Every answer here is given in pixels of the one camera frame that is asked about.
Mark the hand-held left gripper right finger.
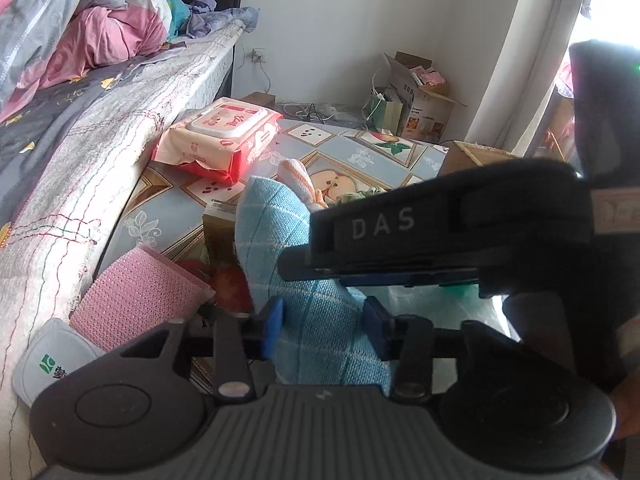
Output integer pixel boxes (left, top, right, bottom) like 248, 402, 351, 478
362, 296, 577, 404

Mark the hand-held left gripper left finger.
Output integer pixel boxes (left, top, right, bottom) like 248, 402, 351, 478
120, 296, 286, 404

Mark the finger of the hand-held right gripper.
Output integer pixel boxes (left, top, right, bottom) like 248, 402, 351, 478
277, 245, 482, 288

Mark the brown cardboard box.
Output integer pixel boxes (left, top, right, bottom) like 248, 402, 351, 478
438, 140, 532, 177

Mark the blue checked towel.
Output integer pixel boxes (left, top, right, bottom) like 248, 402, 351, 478
235, 176, 397, 392

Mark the gold tissue pack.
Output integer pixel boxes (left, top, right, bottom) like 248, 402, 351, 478
202, 199, 241, 282

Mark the green fuzzy cloth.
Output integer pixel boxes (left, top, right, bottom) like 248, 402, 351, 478
332, 184, 392, 207

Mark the orange striped cloth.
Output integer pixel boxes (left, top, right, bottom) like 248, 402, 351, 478
277, 158, 329, 210

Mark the printed cardboard box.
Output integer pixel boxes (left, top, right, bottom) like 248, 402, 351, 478
382, 51, 469, 144

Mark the green paper bag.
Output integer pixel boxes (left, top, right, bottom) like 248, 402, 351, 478
367, 87, 405, 134

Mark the pink mesh cloth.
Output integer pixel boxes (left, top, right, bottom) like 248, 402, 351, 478
69, 245, 217, 352

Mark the red wet wipes pack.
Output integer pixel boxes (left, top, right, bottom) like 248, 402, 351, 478
151, 97, 284, 184

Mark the small wooden stool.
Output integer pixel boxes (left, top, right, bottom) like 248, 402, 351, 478
239, 92, 276, 111

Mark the white round lid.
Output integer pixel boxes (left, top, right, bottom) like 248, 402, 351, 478
12, 317, 107, 404

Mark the bed with grey sheet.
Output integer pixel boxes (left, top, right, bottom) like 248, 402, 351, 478
0, 7, 262, 462

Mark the pink and grey quilt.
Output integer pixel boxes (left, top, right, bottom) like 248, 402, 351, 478
0, 0, 262, 112

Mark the tangle of cables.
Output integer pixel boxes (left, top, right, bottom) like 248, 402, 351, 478
275, 101, 369, 129

